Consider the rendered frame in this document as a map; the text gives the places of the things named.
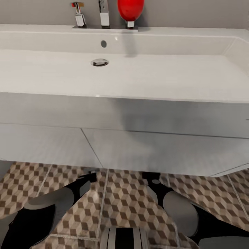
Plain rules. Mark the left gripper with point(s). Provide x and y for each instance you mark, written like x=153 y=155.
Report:
x=92 y=177

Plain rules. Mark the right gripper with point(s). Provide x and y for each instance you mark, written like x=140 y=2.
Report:
x=146 y=175

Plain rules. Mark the furniture sink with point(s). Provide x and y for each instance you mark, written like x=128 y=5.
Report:
x=155 y=99

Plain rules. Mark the robot trunk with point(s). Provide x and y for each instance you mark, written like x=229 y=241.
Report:
x=124 y=238

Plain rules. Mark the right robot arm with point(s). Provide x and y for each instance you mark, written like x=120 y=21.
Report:
x=193 y=220

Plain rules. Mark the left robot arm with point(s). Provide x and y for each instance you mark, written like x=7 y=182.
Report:
x=38 y=218

